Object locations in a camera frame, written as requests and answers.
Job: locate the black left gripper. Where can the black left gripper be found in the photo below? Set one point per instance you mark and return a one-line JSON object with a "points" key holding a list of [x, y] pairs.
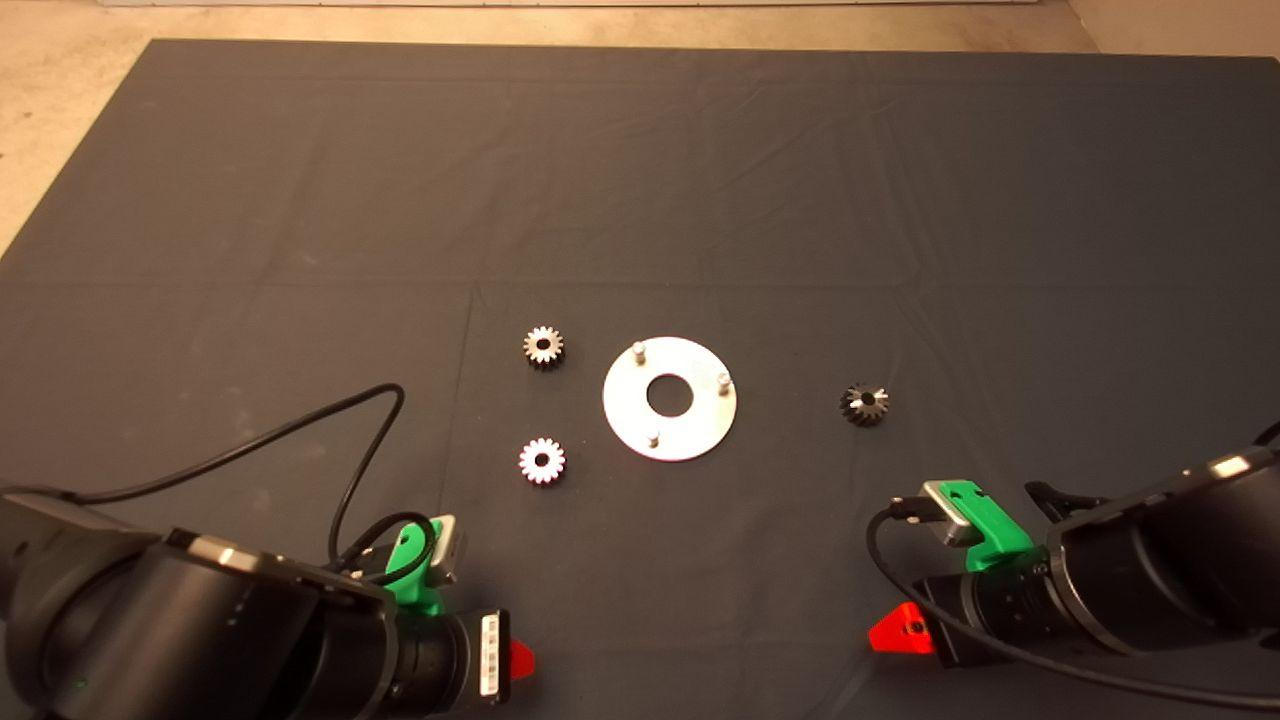
{"points": [[450, 665]]}

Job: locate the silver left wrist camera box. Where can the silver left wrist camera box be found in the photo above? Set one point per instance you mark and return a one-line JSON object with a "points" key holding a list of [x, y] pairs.
{"points": [[450, 550]]}

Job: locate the dark grey table cloth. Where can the dark grey table cloth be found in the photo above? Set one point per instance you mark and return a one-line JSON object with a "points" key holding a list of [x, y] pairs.
{"points": [[700, 200]]}

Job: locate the green right camera mount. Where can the green right camera mount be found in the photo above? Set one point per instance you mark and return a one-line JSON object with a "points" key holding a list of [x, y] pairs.
{"points": [[990, 530]]}

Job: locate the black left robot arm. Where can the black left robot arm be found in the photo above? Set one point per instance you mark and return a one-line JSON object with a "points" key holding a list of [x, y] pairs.
{"points": [[150, 630]]}

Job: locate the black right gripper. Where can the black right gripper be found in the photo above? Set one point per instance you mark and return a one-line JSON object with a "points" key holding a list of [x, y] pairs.
{"points": [[1000, 615]]}

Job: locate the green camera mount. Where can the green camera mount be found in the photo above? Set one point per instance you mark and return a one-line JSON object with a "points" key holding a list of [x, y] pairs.
{"points": [[408, 560], [990, 530]]}

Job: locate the green left camera mount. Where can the green left camera mount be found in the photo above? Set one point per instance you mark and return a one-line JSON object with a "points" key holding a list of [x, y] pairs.
{"points": [[408, 560]]}

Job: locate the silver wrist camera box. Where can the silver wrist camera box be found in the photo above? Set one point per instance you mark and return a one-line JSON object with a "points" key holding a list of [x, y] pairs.
{"points": [[450, 550], [948, 510]]}

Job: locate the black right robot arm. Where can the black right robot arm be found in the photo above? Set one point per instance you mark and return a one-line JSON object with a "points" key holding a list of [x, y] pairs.
{"points": [[1180, 540]]}

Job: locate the steel planetary gear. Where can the steel planetary gear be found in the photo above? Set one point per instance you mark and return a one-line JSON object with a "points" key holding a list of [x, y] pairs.
{"points": [[542, 461], [543, 346], [864, 404]]}

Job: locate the round metal carrier plate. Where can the round metal carrier plate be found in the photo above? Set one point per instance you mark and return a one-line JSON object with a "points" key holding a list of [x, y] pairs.
{"points": [[690, 430]]}

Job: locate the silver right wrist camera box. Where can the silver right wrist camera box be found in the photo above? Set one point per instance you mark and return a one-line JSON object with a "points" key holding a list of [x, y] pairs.
{"points": [[948, 510]]}

